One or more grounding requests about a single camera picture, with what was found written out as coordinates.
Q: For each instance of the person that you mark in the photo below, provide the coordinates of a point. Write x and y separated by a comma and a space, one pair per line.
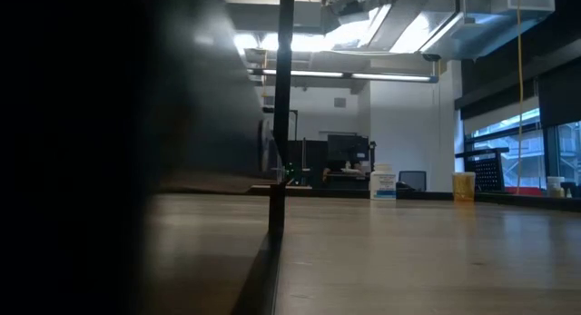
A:
326, 172

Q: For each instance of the black ceiling camera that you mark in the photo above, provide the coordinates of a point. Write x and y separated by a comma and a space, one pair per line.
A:
431, 57

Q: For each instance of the black workstation with monitors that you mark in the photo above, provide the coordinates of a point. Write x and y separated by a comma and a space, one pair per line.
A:
331, 147

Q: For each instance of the red object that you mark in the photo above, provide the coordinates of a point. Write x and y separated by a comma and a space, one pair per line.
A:
528, 191

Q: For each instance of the silver ceiling air duct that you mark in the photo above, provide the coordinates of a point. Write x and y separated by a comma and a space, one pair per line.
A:
454, 38

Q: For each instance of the black aluminium table frame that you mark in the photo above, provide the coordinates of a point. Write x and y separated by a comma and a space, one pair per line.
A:
436, 194

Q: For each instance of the bright ceiling light panel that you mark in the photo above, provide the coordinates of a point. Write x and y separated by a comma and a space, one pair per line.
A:
336, 38

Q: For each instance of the white lidded jar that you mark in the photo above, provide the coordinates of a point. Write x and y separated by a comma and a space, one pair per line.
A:
554, 183

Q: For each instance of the black perforated rack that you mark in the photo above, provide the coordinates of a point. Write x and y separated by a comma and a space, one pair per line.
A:
481, 170

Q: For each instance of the grey wall vent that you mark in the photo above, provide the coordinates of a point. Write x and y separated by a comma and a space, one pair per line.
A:
339, 102

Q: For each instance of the white medicine bottle blue label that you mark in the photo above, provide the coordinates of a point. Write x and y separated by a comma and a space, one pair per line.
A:
383, 183

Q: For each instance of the fluorescent ceiling light tube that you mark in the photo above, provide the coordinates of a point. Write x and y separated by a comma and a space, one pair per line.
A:
363, 74

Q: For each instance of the black roller blind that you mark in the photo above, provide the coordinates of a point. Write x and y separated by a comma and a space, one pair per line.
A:
560, 101

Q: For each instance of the black mesh office chair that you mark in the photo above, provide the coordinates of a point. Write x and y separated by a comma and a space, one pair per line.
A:
412, 180

